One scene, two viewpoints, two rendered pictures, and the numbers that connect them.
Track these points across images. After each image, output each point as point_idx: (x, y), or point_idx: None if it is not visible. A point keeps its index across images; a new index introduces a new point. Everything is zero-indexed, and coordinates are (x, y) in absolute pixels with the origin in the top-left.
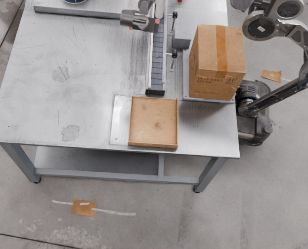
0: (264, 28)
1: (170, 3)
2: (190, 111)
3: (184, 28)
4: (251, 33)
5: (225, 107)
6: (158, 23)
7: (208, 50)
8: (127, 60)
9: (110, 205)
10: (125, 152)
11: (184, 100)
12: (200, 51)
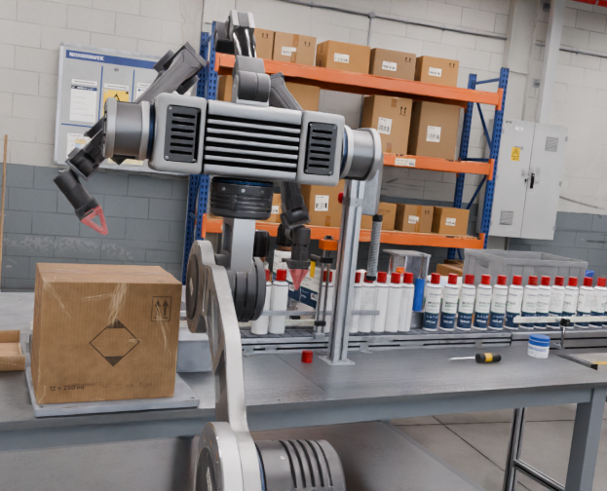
0: (192, 285)
1: (286, 356)
2: None
3: (202, 335)
4: (186, 302)
5: (17, 410)
6: (93, 209)
7: (92, 267)
8: None
9: None
10: None
11: (24, 375)
12: (85, 264)
